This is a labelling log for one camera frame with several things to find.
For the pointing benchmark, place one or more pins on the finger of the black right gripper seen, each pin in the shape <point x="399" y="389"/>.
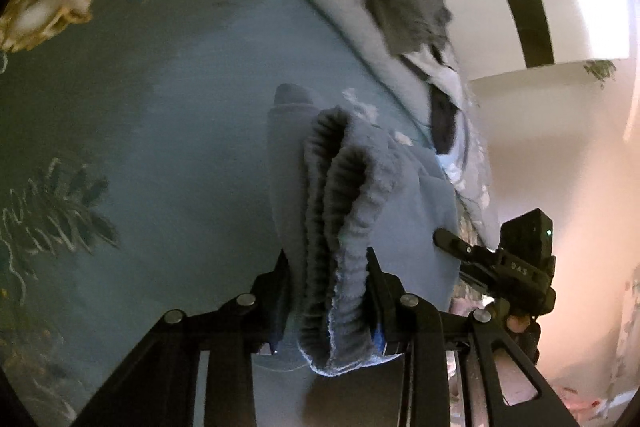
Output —
<point x="458" y="248"/>

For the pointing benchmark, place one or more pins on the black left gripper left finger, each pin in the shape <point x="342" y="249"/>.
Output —
<point x="191" y="370"/>

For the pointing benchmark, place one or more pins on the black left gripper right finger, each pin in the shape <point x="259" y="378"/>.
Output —
<point x="450" y="361"/>

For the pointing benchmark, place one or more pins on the light blue pants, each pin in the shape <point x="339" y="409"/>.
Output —
<point x="341" y="188"/>

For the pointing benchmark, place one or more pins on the person right hand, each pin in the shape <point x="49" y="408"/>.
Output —
<point x="525" y="332"/>

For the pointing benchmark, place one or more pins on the black rolled garment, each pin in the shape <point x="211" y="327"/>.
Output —
<point x="443" y="120"/>

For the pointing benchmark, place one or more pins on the teal floral bed blanket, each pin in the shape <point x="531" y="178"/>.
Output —
<point x="134" y="170"/>

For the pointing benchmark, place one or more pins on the white garment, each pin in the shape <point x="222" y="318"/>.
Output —
<point x="432" y="64"/>

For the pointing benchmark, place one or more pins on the grey daisy print duvet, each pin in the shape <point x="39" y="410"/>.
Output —
<point x="467" y="163"/>

